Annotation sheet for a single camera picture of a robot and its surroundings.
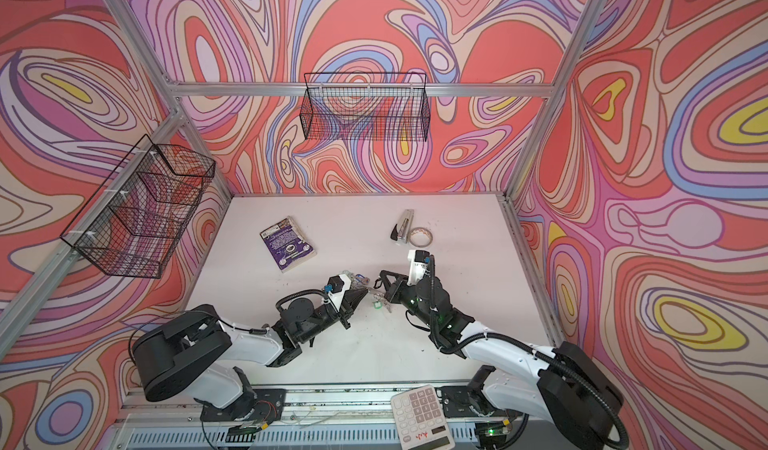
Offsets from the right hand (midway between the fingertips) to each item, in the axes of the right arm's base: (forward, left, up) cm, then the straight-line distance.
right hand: (383, 279), depth 79 cm
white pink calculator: (-31, -8, -14) cm, 35 cm away
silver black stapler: (+28, -8, -14) cm, 32 cm away
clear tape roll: (+26, -14, -16) cm, 33 cm away
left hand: (-3, +3, -2) cm, 4 cm away
